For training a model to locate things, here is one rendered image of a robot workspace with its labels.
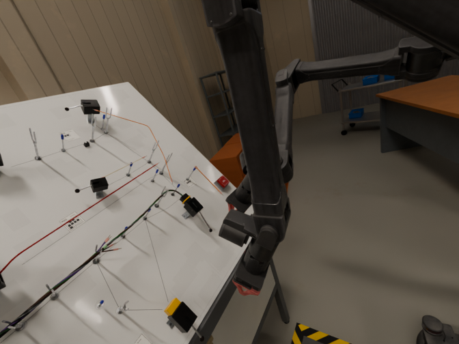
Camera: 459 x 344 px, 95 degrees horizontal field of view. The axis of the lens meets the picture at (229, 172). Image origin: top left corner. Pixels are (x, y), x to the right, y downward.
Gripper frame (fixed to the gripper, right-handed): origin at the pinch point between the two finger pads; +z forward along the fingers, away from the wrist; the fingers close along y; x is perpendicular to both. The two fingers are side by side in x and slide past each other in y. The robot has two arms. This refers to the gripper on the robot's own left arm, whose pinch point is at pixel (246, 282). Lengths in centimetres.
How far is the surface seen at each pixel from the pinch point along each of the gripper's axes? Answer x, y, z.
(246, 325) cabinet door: 9, -15, 56
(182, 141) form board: -55, -51, -2
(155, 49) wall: -266, -285, -1
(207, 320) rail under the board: -6.7, 3.1, 25.0
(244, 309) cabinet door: 5, -17, 48
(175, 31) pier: -269, -345, -30
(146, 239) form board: -36.5, -3.4, 11.3
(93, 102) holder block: -80, -25, -20
